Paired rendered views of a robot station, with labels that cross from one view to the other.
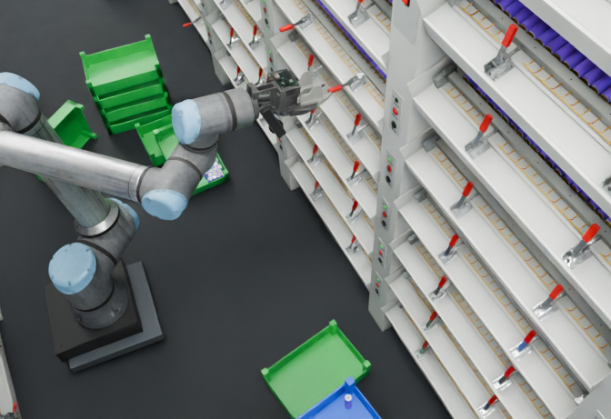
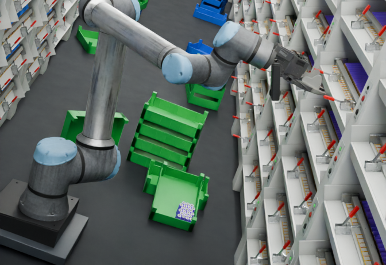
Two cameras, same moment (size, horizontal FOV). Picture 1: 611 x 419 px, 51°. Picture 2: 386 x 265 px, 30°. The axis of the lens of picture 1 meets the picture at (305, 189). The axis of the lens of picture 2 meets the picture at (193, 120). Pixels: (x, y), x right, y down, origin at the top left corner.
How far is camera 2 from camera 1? 1.24 m
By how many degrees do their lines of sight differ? 35
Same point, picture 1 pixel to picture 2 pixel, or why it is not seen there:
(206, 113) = (242, 33)
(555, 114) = not seen: outside the picture
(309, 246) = not seen: outside the picture
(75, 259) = (62, 145)
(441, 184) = (367, 157)
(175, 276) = (102, 248)
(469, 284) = (347, 249)
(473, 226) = (374, 177)
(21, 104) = (126, 11)
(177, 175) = (197, 58)
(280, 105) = (288, 68)
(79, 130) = not seen: hidden behind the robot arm
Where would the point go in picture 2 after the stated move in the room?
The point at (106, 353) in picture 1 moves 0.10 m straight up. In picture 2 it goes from (16, 239) to (23, 217)
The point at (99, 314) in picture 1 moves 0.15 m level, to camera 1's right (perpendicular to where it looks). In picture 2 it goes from (39, 203) to (72, 223)
